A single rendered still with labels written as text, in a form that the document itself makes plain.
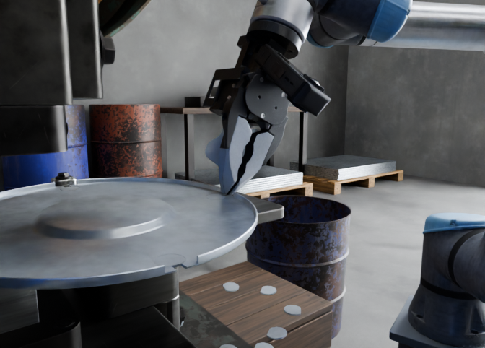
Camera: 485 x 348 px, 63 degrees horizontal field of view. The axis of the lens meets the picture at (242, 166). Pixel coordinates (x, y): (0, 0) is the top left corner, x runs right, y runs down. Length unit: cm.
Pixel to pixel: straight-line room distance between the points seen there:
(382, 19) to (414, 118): 473
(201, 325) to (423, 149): 488
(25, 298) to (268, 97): 32
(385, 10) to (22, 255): 49
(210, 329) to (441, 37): 59
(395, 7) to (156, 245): 43
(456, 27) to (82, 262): 67
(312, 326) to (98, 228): 86
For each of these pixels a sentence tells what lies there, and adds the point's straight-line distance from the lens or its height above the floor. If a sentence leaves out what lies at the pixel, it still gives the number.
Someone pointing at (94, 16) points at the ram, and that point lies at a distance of 35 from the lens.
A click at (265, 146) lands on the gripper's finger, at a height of 84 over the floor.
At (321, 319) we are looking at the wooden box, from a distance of 115.
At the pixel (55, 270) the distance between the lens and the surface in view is 30.
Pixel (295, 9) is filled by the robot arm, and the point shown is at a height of 100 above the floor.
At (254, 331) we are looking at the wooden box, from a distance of 103.
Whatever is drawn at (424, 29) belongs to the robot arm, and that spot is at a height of 101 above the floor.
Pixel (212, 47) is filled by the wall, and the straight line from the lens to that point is 440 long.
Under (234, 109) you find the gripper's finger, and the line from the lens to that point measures 45.
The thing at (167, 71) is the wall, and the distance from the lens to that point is 411.
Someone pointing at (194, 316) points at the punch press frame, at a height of 64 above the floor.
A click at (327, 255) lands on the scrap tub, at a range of 148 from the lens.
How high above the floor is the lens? 89
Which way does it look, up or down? 9 degrees down
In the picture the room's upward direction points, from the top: straight up
